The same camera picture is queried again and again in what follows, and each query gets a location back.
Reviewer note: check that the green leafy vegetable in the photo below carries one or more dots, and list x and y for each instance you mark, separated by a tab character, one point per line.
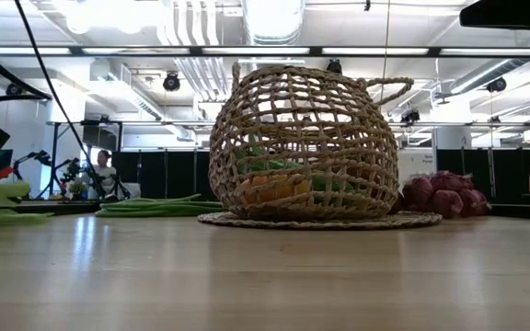
258	165

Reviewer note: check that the orange vegetable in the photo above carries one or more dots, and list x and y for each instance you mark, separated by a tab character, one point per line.
265	189

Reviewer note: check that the long green bean bunch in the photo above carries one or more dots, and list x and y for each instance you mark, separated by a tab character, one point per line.
154	207

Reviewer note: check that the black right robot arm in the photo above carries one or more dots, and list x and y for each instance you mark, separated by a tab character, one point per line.
509	16

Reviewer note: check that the round woven straw placemat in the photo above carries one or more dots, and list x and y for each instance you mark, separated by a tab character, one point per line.
320	223

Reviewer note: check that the black partition panels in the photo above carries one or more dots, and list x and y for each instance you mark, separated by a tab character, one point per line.
499	174
164	174

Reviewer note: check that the black ceiling spotlight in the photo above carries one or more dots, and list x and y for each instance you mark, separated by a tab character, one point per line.
496	85
334	66
171	83

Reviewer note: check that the black overhead rig beam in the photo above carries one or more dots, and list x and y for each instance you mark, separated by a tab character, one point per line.
196	51

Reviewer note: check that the white cabinet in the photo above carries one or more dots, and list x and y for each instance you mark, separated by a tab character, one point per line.
414	165

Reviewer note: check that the person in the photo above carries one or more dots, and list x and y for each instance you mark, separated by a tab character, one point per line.
104	167

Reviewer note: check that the black tripod equipment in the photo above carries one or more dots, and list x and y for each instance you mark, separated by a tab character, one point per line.
39	158

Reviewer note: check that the silver ventilation duct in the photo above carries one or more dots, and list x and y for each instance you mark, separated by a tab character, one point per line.
272	20

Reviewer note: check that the black aluminium table frame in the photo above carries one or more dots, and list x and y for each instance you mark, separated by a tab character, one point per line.
53	208

